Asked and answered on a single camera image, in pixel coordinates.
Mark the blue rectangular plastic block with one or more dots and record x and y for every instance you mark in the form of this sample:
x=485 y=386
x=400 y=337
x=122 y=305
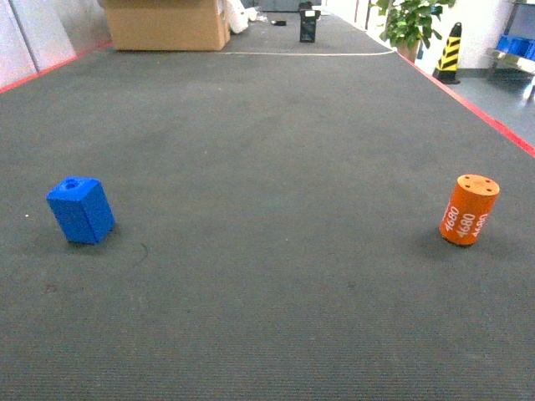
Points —
x=81 y=209

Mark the orange cylinder cap 4680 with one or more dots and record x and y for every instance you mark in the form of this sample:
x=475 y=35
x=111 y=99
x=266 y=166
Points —
x=468 y=209

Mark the steel roller shelf rack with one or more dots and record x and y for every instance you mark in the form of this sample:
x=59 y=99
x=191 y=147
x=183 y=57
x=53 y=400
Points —
x=515 y=46

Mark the black upright device box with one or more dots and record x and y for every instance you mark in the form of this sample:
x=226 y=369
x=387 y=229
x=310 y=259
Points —
x=309 y=17

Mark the large cardboard box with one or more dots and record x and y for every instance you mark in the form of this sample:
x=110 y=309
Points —
x=194 y=25

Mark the yellow black striped cone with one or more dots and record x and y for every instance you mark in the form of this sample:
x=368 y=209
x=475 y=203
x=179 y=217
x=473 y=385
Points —
x=446 y=68

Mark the green potted plant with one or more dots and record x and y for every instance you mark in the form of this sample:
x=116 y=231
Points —
x=409 y=24

